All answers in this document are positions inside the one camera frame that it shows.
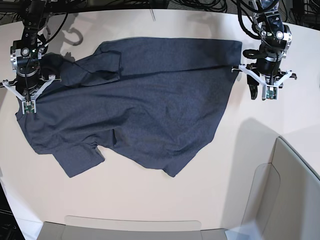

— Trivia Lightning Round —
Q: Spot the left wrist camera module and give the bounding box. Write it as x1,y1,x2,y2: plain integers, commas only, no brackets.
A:
261,85,279,101

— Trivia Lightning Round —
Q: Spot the dark blue t-shirt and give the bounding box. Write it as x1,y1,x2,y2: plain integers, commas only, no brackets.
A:
16,37,242,177

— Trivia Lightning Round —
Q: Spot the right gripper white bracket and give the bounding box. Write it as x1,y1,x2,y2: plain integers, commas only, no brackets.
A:
0,74,56,115

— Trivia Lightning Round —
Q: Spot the grey partition panel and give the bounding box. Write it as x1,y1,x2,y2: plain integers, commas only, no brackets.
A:
37,216,237,240
241,136,320,240

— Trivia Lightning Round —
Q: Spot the grey right side partition panel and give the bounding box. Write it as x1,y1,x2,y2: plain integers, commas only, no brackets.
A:
241,136,320,240

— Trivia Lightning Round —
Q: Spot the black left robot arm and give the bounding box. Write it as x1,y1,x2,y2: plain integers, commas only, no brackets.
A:
232,0,297,101

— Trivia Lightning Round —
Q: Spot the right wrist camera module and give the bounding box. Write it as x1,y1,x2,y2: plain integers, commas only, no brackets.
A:
21,100,37,115

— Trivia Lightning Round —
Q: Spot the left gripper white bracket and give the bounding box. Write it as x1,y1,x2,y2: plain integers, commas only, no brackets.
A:
231,64,297,101

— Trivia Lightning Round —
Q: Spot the grey front partition panel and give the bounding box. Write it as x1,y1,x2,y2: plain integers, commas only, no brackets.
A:
37,216,237,240

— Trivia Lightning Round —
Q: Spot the clear acrylic right panel bracket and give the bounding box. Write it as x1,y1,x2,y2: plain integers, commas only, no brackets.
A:
241,163,281,230

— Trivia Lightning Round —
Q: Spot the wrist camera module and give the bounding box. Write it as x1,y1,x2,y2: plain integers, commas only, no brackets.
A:
261,85,279,101
21,100,37,115

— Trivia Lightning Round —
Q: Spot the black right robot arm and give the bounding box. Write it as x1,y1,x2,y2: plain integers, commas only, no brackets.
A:
0,0,57,114

